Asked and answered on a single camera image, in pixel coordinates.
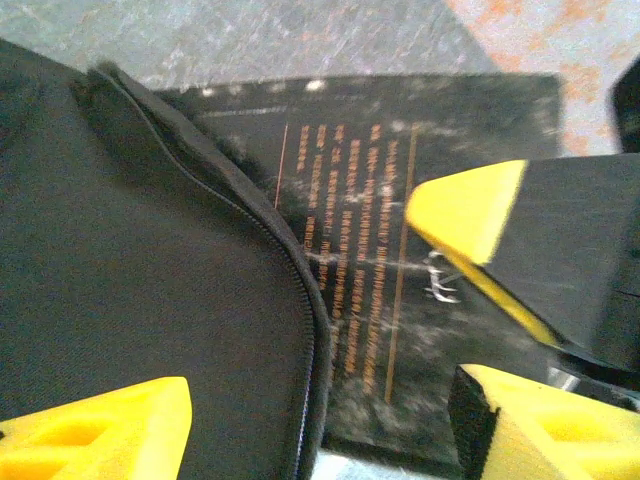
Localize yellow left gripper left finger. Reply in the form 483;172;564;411
0;376;195;480

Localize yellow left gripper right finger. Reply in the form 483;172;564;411
448;363;640;480

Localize black backpack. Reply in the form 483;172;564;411
0;37;335;480

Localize black book with barcode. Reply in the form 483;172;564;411
154;72;562;467

